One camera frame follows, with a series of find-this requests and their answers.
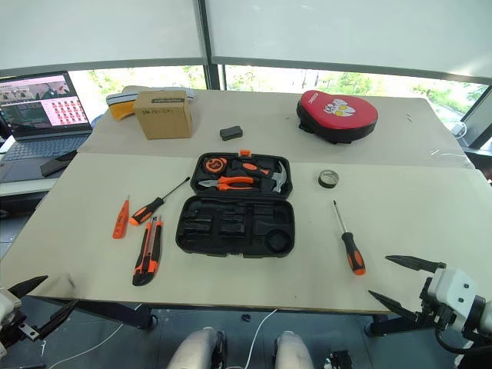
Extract black tool case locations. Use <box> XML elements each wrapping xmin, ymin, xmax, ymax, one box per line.
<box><xmin>175</xmin><ymin>149</ymin><xmax>296</xmax><ymax>259</ymax></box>

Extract claw hammer orange black handle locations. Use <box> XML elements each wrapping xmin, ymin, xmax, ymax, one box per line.
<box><xmin>230</xmin><ymin>160</ymin><xmax>291</xmax><ymax>193</ymax></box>

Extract silver shaft screwdriver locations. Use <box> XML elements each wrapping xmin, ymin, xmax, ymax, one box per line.
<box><xmin>332</xmin><ymin>199</ymin><xmax>367</xmax><ymax>276</ymax></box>

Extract orange black utility knife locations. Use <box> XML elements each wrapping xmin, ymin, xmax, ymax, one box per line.
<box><xmin>131</xmin><ymin>215</ymin><xmax>163</xmax><ymax>287</ymax></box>

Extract red black boxing pad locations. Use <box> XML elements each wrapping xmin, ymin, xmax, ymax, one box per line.
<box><xmin>295</xmin><ymin>89</ymin><xmax>379</xmax><ymax>145</ymax></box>

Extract open laptop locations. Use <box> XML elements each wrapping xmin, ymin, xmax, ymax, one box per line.
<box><xmin>0</xmin><ymin>71</ymin><xmax>94</xmax><ymax>184</ymax></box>

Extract black phone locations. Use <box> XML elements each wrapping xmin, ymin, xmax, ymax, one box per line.
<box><xmin>40</xmin><ymin>150</ymin><xmax>78</xmax><ymax>178</ymax></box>

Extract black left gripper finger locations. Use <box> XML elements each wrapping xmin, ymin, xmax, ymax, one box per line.
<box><xmin>7</xmin><ymin>274</ymin><xmax>49</xmax><ymax>299</ymax></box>
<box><xmin>36</xmin><ymin>298</ymin><xmax>80</xmax><ymax>341</ymax></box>

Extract orange handled pliers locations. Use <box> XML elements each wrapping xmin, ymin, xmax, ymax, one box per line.
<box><xmin>198</xmin><ymin>175</ymin><xmax>255</xmax><ymax>192</ymax></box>

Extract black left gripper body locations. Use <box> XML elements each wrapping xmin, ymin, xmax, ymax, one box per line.
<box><xmin>0</xmin><ymin>311</ymin><xmax>39</xmax><ymax>349</ymax></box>

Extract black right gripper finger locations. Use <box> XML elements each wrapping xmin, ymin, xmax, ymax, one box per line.
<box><xmin>367</xmin><ymin>290</ymin><xmax>418</xmax><ymax>323</ymax></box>
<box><xmin>385</xmin><ymin>254</ymin><xmax>447</xmax><ymax>274</ymax></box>

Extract yellow white padded item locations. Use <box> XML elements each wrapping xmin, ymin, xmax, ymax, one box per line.
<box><xmin>106</xmin><ymin>87</ymin><xmax>197</xmax><ymax>122</ymax></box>

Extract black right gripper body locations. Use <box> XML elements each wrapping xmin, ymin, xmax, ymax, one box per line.
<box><xmin>414</xmin><ymin>278</ymin><xmax>458</xmax><ymax>331</ymax></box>

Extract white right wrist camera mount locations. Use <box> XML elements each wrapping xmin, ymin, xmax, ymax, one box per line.
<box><xmin>428</xmin><ymin>268</ymin><xmax>480</xmax><ymax>320</ymax></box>

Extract orange black tape measure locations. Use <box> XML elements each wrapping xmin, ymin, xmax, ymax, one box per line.
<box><xmin>204</xmin><ymin>156</ymin><xmax>227</xmax><ymax>175</ymax></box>

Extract brown cardboard box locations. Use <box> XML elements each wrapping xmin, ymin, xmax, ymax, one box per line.
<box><xmin>133</xmin><ymin>90</ymin><xmax>194</xmax><ymax>141</ymax></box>

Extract grey rounded robot knee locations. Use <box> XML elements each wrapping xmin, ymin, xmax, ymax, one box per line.
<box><xmin>273</xmin><ymin>330</ymin><xmax>314</xmax><ymax>369</ymax></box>
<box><xmin>167</xmin><ymin>326</ymin><xmax>228</xmax><ymax>369</ymax></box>

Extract black electrical tape roll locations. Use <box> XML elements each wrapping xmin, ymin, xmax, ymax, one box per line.
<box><xmin>317</xmin><ymin>169</ymin><xmax>340</xmax><ymax>190</ymax></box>

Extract black shaft screwdriver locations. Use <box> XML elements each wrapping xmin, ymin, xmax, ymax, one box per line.
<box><xmin>128</xmin><ymin>176</ymin><xmax>191</xmax><ymax>227</ymax></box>

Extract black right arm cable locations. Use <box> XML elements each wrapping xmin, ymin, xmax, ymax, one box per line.
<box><xmin>436</xmin><ymin>330</ymin><xmax>476</xmax><ymax>353</ymax></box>

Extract small black box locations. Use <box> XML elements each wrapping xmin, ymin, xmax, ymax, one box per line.
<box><xmin>219</xmin><ymin>124</ymin><xmax>244</xmax><ymax>141</ymax></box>

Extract dark window frame post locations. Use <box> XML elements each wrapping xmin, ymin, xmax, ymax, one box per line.
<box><xmin>198</xmin><ymin>0</ymin><xmax>228</xmax><ymax>91</ymax></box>

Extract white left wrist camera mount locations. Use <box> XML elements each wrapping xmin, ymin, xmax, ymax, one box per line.
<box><xmin>0</xmin><ymin>288</ymin><xmax>22</xmax><ymax>322</ymax></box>

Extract white floor cable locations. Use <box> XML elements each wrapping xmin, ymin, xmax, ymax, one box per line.
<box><xmin>245</xmin><ymin>308</ymin><xmax>278</xmax><ymax>369</ymax></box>

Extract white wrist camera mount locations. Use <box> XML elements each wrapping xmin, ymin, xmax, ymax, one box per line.
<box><xmin>428</xmin><ymin>268</ymin><xmax>480</xmax><ymax>320</ymax></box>
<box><xmin>0</xmin><ymin>288</ymin><xmax>22</xmax><ymax>322</ymax></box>

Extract black table leg frame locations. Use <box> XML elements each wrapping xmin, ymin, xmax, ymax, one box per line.
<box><xmin>26</xmin><ymin>295</ymin><xmax>158</xmax><ymax>330</ymax></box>
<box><xmin>364</xmin><ymin>311</ymin><xmax>424</xmax><ymax>338</ymax></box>

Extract orange voltage tester pen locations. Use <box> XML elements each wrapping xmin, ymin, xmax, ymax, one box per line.
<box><xmin>111</xmin><ymin>194</ymin><xmax>131</xmax><ymax>240</ymax></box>

